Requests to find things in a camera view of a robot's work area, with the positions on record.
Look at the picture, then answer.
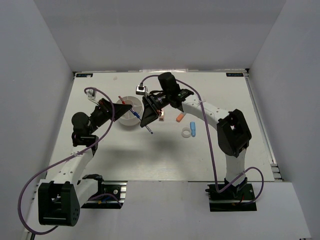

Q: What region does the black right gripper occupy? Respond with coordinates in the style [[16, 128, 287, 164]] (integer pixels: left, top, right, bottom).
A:
[[140, 90, 171, 127]]

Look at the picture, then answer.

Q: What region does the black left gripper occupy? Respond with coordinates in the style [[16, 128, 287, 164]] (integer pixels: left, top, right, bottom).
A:
[[89, 99, 134, 135]]

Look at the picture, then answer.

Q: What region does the red ballpoint pen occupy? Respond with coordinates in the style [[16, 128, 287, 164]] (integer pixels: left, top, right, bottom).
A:
[[118, 96, 126, 105]]

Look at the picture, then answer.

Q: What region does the orange grey marker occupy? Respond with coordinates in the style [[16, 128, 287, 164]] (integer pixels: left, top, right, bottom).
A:
[[175, 112, 186, 123]]

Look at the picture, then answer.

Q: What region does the white tape roll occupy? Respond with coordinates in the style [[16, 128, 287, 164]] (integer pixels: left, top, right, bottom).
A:
[[181, 127, 192, 138]]

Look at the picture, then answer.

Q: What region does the light blue marker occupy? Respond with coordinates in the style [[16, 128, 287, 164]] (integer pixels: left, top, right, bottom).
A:
[[190, 121, 196, 137]]

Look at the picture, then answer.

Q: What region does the blue pen cap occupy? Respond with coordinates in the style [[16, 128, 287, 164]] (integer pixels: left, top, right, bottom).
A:
[[131, 109, 140, 119]]

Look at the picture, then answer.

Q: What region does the blue ballpoint pen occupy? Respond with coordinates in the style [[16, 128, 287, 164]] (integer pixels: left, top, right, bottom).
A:
[[145, 125, 153, 134]]

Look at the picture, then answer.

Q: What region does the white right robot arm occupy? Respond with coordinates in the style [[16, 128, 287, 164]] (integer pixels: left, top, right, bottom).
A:
[[135, 72, 252, 200]]

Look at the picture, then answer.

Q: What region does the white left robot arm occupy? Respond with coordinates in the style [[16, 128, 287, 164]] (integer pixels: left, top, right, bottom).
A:
[[38, 98, 133, 227]]

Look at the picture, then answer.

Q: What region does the white round divided container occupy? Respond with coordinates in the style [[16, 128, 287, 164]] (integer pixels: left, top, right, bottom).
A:
[[116, 96, 144, 127]]

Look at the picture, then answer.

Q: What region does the left black corner label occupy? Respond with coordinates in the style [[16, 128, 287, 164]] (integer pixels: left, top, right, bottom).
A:
[[75, 73, 93, 78]]

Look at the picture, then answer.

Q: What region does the black corner label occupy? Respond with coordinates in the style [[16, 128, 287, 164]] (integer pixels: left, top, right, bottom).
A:
[[75, 73, 93, 78], [226, 72, 244, 77]]

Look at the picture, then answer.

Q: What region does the right black corner label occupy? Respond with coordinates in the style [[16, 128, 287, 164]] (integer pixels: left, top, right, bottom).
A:
[[226, 72, 244, 77]]

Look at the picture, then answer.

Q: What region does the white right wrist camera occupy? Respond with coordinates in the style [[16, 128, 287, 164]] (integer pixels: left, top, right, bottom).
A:
[[135, 85, 148, 96]]

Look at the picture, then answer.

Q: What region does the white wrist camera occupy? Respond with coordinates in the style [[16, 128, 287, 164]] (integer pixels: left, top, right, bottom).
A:
[[86, 89, 98, 105], [135, 85, 148, 96]]

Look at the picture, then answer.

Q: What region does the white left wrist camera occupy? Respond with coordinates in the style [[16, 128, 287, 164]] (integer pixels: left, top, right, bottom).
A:
[[86, 89, 98, 105]]

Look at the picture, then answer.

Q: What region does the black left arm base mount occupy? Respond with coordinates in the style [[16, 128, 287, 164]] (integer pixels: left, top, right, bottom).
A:
[[76, 174, 127, 209]]

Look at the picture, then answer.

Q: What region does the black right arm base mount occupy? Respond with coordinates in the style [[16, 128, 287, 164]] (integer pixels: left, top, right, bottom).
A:
[[205, 183, 257, 212]]

